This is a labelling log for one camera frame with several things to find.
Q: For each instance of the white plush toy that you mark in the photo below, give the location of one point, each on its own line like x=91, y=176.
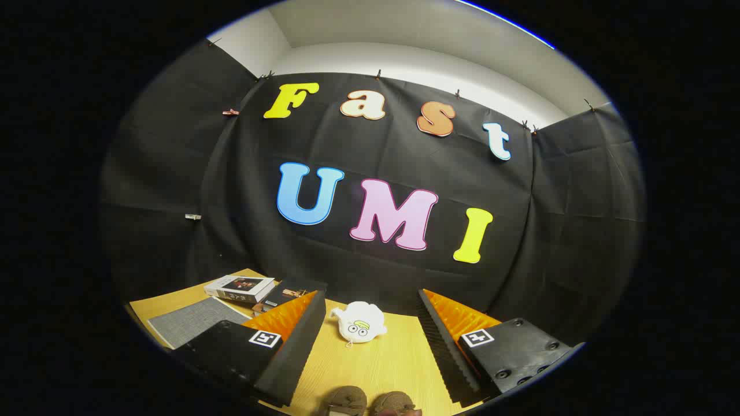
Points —
x=359, y=324

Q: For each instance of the brown fuzzy shoe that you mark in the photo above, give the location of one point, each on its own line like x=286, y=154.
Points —
x=344, y=400
x=395, y=403

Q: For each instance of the grey fabric storage box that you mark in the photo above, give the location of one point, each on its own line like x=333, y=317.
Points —
x=193, y=320

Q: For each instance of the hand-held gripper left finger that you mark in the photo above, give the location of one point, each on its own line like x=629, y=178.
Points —
x=292, y=352

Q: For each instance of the dark blue book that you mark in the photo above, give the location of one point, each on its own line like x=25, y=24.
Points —
x=283, y=292

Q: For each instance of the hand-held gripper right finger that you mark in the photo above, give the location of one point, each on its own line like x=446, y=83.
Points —
x=448, y=358

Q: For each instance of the pink clip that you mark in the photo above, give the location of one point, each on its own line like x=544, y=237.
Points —
x=230, y=112

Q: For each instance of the black backdrop cloth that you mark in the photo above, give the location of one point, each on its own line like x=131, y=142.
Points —
x=376, y=150

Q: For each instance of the white portrait cover book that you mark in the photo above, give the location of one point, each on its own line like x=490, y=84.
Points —
x=237, y=287

